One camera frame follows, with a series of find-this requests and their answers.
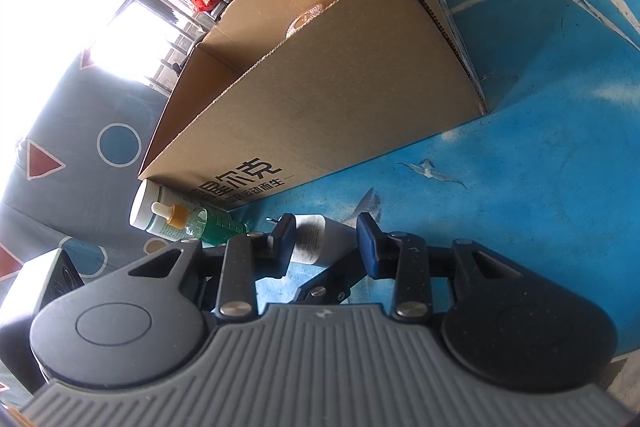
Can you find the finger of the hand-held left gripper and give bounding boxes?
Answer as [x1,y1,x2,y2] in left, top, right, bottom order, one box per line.
[295,257,372,307]

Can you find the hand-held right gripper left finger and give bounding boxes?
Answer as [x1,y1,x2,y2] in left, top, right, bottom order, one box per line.
[127,213,297,326]

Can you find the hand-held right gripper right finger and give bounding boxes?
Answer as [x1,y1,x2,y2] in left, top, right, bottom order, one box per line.
[356,212,523,323]

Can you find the white labelled bottle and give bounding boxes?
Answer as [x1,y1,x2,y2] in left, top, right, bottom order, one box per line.
[267,214,362,267]

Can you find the cardboard box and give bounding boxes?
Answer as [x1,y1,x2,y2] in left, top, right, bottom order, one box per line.
[137,0,489,214]

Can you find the gold wire mesh disc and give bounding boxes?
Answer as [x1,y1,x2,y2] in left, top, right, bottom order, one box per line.
[283,3,326,40]

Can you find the green dropper bottle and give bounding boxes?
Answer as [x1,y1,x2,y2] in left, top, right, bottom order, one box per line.
[151,201,250,244]

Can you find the white plastic jar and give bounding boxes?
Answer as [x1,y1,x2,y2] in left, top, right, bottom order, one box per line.
[128,179,192,241]

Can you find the grey printed blanket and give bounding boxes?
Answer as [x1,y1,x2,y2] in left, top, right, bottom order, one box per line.
[0,51,202,408]

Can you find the metal window railing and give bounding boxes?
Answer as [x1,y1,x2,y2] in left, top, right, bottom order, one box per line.
[116,0,212,96]

